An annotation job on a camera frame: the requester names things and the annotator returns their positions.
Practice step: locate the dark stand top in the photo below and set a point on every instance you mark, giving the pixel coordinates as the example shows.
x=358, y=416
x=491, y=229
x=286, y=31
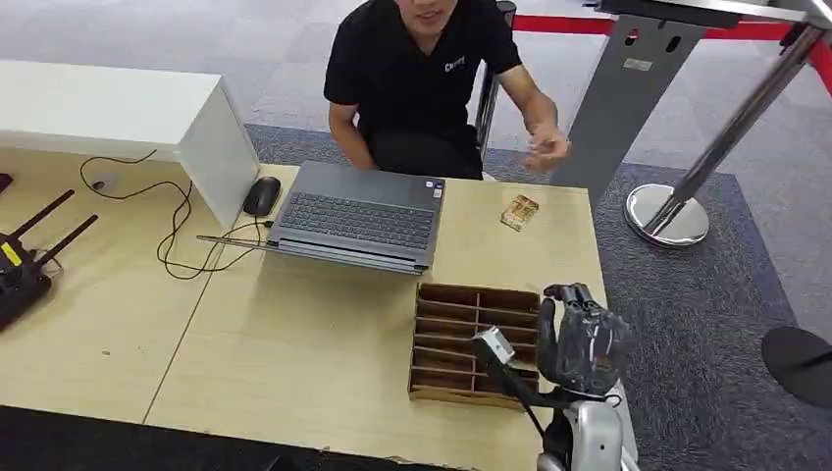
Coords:
x=682, y=10

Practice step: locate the grey laptop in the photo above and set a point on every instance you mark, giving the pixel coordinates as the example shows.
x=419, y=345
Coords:
x=361, y=214

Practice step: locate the black computer mouse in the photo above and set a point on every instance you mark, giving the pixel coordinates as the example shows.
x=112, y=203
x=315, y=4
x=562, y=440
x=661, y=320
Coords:
x=262, y=196

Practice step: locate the small grey round plug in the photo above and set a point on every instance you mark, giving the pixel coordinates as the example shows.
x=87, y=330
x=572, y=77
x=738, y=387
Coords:
x=98, y=185

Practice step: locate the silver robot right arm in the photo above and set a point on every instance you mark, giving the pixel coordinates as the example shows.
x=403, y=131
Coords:
x=595, y=432

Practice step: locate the black chair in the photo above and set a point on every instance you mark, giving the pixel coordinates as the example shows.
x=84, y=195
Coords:
x=487, y=104

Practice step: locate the white box cabinet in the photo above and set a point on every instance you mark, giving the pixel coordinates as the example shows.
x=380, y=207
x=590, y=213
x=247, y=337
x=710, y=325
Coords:
x=117, y=104

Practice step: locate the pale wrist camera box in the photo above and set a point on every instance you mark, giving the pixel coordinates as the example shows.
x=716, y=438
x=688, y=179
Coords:
x=497, y=343

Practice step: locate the wooden card box with slots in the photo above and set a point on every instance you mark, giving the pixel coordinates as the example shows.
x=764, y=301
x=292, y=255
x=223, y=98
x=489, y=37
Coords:
x=448, y=351

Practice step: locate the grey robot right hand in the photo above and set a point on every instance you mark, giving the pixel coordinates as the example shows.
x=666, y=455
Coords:
x=591, y=351

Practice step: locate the black router with antennas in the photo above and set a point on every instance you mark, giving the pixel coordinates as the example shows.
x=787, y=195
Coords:
x=19, y=279

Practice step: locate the red barrier belt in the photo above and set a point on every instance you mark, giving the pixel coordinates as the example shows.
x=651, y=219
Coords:
x=565, y=24

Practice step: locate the grey metal stand column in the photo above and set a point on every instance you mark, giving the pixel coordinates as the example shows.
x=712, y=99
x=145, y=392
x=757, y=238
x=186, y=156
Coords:
x=617, y=110

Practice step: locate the dark flat object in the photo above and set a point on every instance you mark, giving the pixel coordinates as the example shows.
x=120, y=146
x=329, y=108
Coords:
x=3, y=182

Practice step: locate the chrome stanchion post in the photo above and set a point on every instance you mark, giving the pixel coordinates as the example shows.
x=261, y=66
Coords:
x=669, y=218

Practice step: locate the person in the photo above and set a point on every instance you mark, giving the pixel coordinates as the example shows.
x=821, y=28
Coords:
x=416, y=84

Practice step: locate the person's left hand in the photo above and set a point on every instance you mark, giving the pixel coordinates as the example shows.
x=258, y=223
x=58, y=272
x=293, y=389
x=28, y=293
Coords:
x=549, y=148

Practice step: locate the black round floor base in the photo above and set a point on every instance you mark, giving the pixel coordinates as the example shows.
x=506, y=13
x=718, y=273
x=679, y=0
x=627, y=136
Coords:
x=803, y=367

